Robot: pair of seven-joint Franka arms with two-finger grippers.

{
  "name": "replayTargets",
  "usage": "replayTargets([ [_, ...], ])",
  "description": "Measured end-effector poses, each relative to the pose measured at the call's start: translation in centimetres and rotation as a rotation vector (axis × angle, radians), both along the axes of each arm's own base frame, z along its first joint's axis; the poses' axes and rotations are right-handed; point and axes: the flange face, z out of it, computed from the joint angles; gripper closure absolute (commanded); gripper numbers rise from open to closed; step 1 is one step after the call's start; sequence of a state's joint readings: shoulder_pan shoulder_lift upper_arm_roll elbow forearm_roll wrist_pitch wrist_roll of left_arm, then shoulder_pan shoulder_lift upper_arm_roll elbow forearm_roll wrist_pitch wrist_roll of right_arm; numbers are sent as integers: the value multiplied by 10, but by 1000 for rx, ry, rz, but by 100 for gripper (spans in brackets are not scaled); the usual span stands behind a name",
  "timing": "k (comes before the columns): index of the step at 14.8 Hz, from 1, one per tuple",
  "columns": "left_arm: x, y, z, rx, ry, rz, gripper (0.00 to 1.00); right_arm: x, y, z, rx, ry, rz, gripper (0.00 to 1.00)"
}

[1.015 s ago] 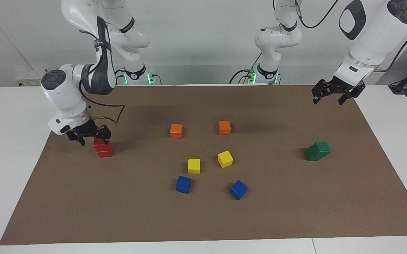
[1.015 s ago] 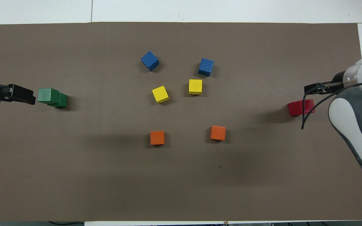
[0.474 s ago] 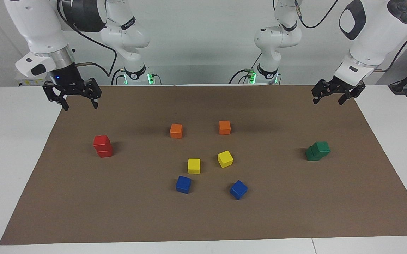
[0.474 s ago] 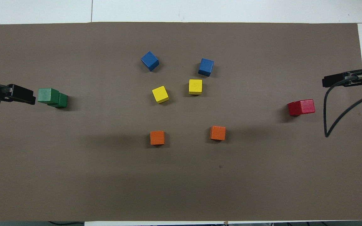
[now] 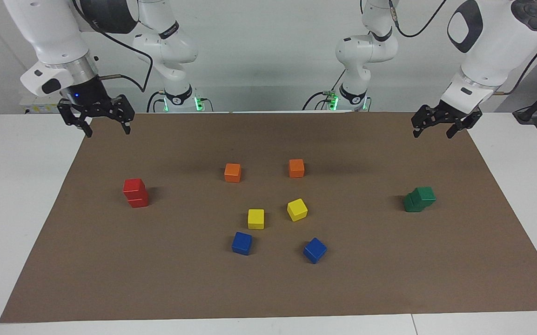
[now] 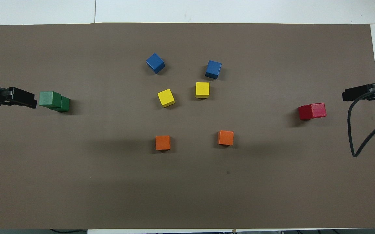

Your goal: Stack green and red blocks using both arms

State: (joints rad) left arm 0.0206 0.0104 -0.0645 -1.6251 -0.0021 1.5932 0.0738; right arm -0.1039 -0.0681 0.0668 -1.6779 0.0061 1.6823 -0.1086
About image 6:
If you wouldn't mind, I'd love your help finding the green wooden cube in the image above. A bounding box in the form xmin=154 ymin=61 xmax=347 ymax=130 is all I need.
xmin=49 ymin=96 xmax=71 ymax=113
xmin=39 ymin=91 xmax=62 ymax=109

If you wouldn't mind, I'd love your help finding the red wooden cube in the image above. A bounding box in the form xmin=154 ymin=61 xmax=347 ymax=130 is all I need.
xmin=310 ymin=103 xmax=327 ymax=118
xmin=297 ymin=105 xmax=313 ymax=121

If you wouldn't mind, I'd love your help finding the blue wooden cube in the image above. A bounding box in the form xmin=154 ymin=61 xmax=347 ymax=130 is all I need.
xmin=205 ymin=60 xmax=222 ymax=80
xmin=146 ymin=53 xmax=165 ymax=74

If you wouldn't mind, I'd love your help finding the orange wooden cube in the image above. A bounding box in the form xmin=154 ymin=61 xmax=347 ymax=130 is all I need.
xmin=217 ymin=130 xmax=234 ymax=146
xmin=155 ymin=135 xmax=172 ymax=151

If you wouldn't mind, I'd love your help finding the yellow wooden cube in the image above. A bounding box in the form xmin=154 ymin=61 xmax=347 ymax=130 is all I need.
xmin=195 ymin=82 xmax=210 ymax=99
xmin=157 ymin=88 xmax=176 ymax=108

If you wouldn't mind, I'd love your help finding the brown table mat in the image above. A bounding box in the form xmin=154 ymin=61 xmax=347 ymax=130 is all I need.
xmin=0 ymin=22 xmax=375 ymax=230

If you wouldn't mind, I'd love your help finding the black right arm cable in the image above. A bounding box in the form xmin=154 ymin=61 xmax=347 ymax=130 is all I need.
xmin=347 ymin=83 xmax=375 ymax=158

